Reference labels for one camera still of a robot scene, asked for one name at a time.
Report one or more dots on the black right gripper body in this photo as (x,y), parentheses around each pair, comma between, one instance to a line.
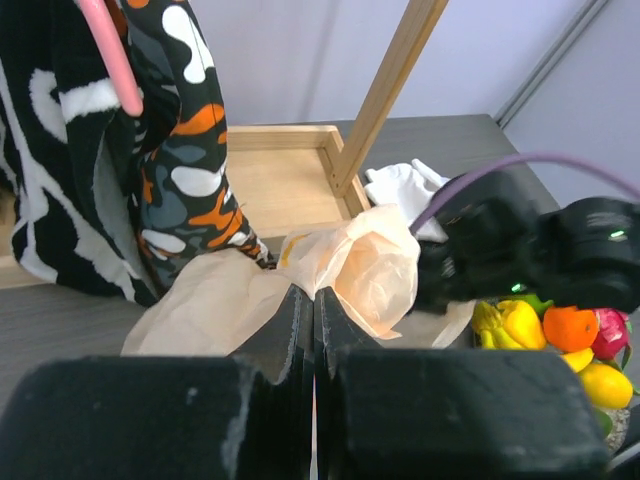
(492,246)

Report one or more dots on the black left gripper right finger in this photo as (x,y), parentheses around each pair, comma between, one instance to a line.
(385,413)

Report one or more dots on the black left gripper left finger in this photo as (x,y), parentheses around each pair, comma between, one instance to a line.
(243,416)

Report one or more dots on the yellow fake banana bunch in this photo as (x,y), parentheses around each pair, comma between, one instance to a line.
(487,324)

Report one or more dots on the yellow fake bell pepper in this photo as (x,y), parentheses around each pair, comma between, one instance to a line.
(521,325)

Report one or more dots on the orange fake tangerine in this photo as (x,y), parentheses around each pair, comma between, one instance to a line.
(570,329)

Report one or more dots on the translucent plastic shopping bag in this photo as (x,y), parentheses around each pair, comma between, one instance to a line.
(220,299)

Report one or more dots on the yellow fake lemon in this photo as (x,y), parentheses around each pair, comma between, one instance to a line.
(606,387)

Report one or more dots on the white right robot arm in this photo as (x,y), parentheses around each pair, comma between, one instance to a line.
(591,255)

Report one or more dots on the white crumpled cloth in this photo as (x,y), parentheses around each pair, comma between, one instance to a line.
(409,186)

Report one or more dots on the speckled ceramic plate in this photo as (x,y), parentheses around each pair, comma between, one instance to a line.
(615,425)

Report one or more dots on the wooden clothes rack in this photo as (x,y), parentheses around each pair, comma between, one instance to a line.
(288,177)

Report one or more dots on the orange camouflage patterned garment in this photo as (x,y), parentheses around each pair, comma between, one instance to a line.
(108,203)

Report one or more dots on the pink clothes hanger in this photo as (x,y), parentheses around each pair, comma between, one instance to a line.
(108,27)

